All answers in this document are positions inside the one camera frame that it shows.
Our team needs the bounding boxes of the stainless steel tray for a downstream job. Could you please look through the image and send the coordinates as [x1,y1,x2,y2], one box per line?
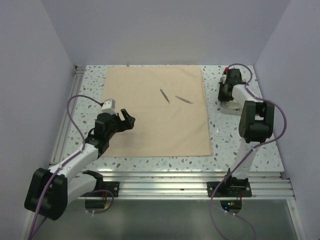
[220,101,243,116]

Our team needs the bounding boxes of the beige cloth mat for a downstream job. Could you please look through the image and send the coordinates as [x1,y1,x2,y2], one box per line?
[102,65,212,157]

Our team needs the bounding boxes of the curved steel tweezers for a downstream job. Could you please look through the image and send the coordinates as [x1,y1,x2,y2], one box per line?
[175,95,194,104]
[160,89,170,104]

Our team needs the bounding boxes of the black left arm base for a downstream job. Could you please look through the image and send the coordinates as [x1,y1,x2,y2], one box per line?
[83,170,120,214]

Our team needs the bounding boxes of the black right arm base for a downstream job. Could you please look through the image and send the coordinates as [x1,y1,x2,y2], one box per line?
[214,176,253,213]

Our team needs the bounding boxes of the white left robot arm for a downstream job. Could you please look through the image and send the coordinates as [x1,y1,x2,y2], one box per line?
[24,108,136,221]

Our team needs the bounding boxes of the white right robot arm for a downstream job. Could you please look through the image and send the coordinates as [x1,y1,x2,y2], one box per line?
[218,67,275,197]

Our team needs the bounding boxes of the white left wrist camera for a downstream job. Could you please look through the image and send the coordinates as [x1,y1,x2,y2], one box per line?
[101,98,117,115]

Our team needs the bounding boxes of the aluminium extrusion frame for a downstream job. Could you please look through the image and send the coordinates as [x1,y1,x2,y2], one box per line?
[19,65,301,240]

